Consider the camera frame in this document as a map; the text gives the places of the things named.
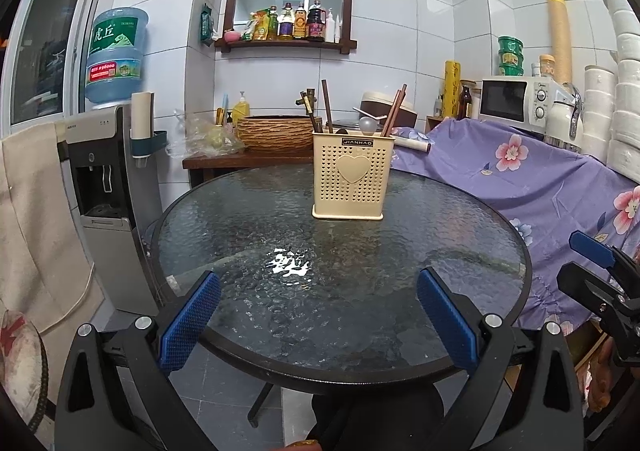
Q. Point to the yellow seasoning packet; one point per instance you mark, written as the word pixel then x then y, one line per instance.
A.
pixel 260 28

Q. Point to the small white bottle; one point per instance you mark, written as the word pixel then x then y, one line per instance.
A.
pixel 338 31

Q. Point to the pink bowl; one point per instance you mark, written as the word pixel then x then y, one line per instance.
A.
pixel 231 36

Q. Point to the white squeeze bottle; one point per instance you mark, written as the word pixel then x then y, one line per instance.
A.
pixel 331 28

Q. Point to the white electric kettle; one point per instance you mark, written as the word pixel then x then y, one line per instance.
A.
pixel 557 123

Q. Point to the person's leg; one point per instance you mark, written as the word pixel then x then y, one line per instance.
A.
pixel 380 421

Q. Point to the yellow green cup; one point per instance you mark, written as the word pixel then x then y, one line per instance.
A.
pixel 215 137

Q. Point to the brown glass bottle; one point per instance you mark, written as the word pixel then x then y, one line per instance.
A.
pixel 465 106

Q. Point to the round glass table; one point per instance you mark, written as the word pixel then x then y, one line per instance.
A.
pixel 225 231

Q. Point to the green bottle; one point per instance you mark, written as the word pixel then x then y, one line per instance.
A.
pixel 273 26

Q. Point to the teal cup holder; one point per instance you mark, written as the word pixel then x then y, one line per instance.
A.
pixel 157 143

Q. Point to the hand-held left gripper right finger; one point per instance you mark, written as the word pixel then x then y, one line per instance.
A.
pixel 447 316

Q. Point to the grey water dispenser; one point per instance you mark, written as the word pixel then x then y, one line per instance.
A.
pixel 95 131

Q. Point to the grey plastic spoon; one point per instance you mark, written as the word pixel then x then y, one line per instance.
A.
pixel 368 125

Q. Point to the glass jar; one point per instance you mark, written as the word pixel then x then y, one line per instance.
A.
pixel 477 101

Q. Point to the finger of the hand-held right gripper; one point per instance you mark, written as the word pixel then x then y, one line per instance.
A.
pixel 580 281
pixel 590 243

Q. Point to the small clear bottle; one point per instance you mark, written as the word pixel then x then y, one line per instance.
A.
pixel 438 107

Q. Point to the white frying pan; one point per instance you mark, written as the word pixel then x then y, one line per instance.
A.
pixel 415 146

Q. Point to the yellow plastic wrap roll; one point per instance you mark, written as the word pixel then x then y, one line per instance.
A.
pixel 451 86

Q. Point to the small wooden box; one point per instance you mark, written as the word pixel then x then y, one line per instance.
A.
pixel 432 123

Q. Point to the glass pan lid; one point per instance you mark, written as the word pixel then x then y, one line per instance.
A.
pixel 345 122

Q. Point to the white paper cup stack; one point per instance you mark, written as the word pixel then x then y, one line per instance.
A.
pixel 141 113

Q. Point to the orange label sauce bottle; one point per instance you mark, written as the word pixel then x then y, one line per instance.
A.
pixel 299 26

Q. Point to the tall beige paper cup stack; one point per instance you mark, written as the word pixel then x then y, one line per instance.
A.
pixel 559 31

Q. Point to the white rice paddle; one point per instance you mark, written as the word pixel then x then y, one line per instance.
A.
pixel 362 111

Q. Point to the bronze faucet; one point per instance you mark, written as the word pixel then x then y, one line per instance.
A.
pixel 311 98

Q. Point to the purple floral cloth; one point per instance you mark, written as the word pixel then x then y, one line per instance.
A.
pixel 500 171

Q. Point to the beige cloth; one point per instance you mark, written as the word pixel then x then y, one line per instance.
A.
pixel 40 211

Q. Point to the cream plastic utensil holder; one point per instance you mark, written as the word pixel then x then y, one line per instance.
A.
pixel 330 191

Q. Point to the brown ribbed wash basin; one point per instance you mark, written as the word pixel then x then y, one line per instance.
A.
pixel 270 136

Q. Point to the round cushioned stool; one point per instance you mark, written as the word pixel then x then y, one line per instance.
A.
pixel 20 371

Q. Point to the yellow soap pump bottle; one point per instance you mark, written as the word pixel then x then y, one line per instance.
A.
pixel 241 113

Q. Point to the clear seasoning packet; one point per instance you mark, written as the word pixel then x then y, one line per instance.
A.
pixel 247 32

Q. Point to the aluminium sliding window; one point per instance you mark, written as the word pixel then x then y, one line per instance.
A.
pixel 50 46

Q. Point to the white microwave oven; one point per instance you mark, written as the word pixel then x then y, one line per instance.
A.
pixel 500 101

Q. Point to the clear plastic bag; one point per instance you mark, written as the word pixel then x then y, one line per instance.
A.
pixel 190 141

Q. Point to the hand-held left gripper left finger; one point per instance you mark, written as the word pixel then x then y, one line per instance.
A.
pixel 192 321

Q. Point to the cooking oil bottle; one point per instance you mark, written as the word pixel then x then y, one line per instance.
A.
pixel 285 26

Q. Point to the wooden framed mirror shelf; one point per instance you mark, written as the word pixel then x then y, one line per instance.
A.
pixel 230 11

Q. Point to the person's right hand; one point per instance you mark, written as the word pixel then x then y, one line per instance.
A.
pixel 602 381

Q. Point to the green hanging packet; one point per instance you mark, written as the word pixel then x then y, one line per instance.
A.
pixel 206 26

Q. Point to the brown white rice cooker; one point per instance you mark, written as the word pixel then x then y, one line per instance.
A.
pixel 372 103

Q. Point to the wooden washstand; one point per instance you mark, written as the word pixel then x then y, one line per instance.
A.
pixel 225 161

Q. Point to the small white lidded jar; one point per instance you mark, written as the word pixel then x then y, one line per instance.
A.
pixel 536 71

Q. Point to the blue water jug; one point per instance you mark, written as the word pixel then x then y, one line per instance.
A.
pixel 115 56

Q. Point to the dark soy sauce bottle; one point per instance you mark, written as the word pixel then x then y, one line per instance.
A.
pixel 315 26

